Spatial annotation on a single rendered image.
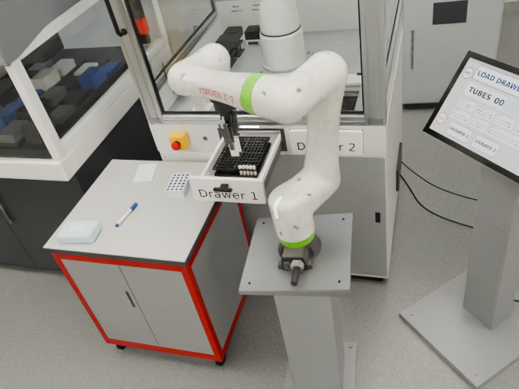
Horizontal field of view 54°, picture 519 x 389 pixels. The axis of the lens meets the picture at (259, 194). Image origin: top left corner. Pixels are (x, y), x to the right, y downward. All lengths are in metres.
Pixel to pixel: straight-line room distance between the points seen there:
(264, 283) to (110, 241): 0.68
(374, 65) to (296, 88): 0.61
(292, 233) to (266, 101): 0.48
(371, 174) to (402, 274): 0.73
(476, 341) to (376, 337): 0.42
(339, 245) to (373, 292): 0.91
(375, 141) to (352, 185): 0.25
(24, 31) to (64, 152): 0.52
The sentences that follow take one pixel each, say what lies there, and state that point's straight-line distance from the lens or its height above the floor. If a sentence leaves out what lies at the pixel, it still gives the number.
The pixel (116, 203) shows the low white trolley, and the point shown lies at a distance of 2.24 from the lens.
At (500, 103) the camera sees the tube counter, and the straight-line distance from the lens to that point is 1.83.
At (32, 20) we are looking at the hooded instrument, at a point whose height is 1.45.
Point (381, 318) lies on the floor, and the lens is 2.53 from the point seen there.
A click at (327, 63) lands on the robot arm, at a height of 1.42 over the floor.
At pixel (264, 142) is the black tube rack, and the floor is 0.90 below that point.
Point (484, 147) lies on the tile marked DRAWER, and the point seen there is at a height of 1.00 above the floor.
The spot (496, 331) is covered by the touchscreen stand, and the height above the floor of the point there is 0.04.
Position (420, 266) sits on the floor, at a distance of 2.74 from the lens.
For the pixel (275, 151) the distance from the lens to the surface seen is 2.05.
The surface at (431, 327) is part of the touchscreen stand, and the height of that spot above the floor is 0.03.
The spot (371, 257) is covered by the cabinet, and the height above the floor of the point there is 0.21.
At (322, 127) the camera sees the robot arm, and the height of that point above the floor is 1.22.
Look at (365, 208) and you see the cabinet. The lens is 2.28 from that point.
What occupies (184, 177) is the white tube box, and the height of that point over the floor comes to 0.80.
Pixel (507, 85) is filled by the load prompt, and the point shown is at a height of 1.15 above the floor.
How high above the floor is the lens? 2.04
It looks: 39 degrees down
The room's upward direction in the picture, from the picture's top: 12 degrees counter-clockwise
